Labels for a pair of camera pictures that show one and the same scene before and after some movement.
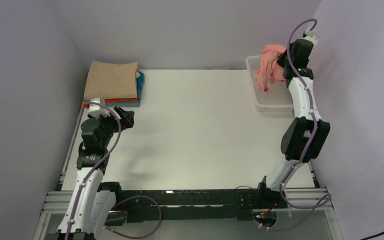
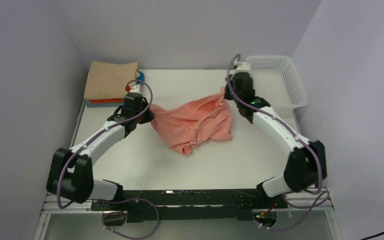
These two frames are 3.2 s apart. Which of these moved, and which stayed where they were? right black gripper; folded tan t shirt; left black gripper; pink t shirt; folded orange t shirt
Moved: pink t shirt; right black gripper; left black gripper
Stayed: folded tan t shirt; folded orange t shirt
